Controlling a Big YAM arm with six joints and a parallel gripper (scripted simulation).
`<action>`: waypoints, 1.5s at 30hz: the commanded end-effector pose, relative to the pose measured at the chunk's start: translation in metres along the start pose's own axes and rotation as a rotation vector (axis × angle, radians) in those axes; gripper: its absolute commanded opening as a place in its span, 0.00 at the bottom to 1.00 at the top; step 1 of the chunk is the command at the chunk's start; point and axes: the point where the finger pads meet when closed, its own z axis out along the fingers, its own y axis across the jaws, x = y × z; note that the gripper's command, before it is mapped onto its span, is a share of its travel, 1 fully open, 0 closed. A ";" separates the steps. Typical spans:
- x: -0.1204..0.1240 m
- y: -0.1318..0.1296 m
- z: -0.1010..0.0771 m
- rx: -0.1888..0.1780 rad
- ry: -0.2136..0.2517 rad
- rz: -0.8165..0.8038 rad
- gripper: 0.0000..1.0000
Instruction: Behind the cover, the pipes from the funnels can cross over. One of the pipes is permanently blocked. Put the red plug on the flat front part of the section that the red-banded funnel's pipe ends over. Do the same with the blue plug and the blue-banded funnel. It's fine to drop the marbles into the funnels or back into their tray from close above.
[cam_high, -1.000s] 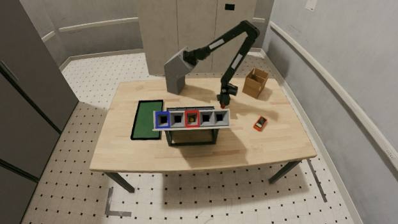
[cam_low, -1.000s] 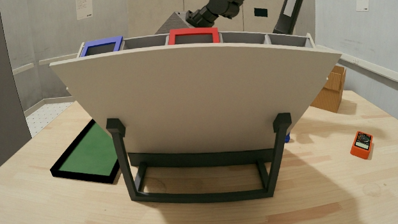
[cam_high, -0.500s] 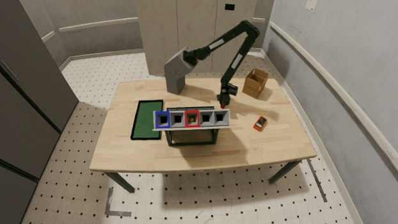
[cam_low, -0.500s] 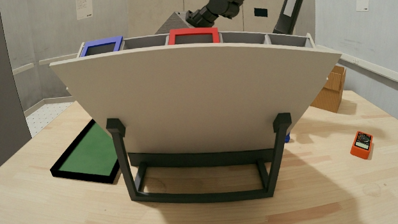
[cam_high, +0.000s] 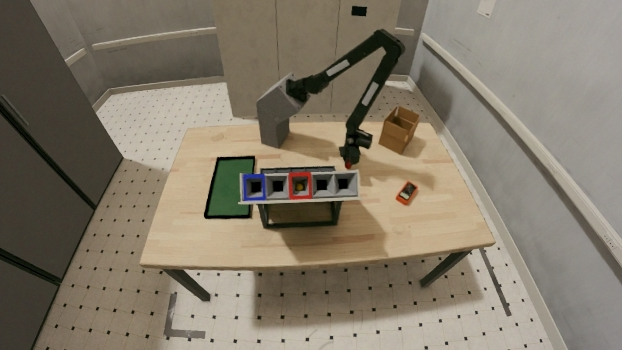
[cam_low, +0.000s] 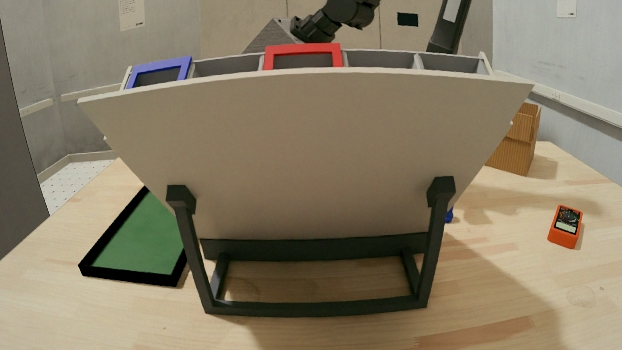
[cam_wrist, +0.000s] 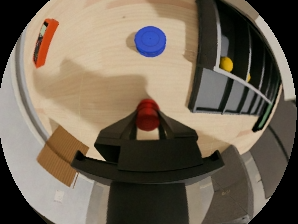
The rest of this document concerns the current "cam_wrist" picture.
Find white curved cover panel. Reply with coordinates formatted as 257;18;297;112
187;0;296;117

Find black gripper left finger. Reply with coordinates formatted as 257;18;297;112
97;110;138;140

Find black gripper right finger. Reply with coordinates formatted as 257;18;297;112
158;110;199;141

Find green tray with black rim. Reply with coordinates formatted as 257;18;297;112
251;78;281;133

